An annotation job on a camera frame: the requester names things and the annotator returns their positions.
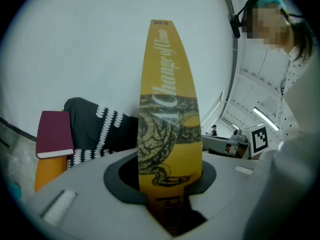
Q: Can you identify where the black white patterned book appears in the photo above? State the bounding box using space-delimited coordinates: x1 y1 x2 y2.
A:
63 97 140 169

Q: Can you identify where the person's face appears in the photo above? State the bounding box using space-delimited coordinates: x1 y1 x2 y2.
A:
246 2 293 50

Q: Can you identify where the ceiling light strip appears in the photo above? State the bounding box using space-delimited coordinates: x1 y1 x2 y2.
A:
251 106 280 131

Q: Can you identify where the maroon book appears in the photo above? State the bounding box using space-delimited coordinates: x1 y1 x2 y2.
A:
35 110 75 160

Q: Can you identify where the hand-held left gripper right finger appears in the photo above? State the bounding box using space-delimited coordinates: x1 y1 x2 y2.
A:
184 151 262 225

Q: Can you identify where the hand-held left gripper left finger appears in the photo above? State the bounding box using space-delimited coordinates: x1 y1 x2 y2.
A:
23 148 176 240

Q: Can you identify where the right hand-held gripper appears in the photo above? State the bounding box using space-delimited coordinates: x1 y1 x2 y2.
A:
224 123 270 160

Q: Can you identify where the teal hair clip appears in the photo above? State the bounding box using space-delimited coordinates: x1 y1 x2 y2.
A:
257 0 286 10

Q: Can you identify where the black head camera mount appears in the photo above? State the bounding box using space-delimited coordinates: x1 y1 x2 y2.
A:
226 0 303 39

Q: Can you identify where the yellow book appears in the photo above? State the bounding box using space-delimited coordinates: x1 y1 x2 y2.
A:
136 19 203 237

